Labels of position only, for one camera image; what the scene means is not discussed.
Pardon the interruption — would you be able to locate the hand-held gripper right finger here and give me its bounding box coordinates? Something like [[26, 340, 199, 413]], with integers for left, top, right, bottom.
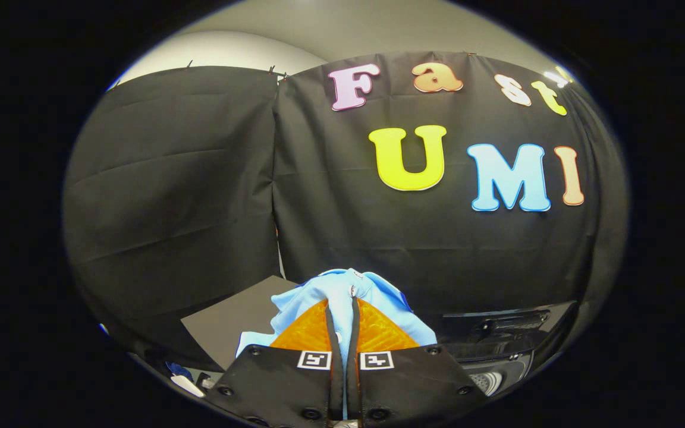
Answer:
[[345, 297, 489, 428]]

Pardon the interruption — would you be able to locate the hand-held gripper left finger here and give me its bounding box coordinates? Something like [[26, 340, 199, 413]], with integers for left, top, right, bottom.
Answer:
[[206, 299, 345, 428]]

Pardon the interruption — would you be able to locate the light blue polo shirt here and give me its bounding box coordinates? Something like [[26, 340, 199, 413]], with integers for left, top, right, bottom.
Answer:
[[237, 268, 438, 420]]

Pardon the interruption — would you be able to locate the grey cabinet with dark top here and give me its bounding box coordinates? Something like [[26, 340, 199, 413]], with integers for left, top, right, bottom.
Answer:
[[181, 275, 303, 373]]

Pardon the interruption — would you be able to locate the black backdrop cloth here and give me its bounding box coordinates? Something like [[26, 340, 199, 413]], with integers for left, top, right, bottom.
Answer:
[[62, 51, 629, 357]]

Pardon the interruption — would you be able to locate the ceiling light panel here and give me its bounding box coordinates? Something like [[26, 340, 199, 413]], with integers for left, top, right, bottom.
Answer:
[[545, 67, 574, 89]]

